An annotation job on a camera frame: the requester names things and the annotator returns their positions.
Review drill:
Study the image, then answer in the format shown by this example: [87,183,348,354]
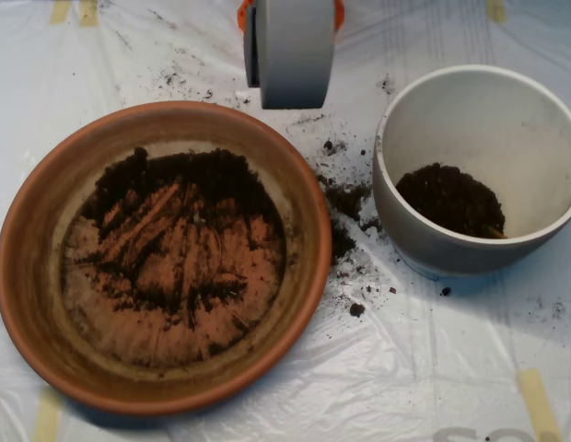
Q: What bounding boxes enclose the terracotta saucer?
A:
[0,100,333,418]

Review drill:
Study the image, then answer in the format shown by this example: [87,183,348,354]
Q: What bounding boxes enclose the white ceramic pot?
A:
[371,64,571,280]

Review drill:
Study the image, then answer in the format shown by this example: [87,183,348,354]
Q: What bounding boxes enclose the dark soil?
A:
[76,146,277,331]
[394,161,507,239]

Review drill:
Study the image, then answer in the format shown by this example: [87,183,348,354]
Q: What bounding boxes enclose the spilled soil pile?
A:
[315,172,383,268]

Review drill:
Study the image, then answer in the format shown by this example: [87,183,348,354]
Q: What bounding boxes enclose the clear plastic sheet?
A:
[0,0,571,442]

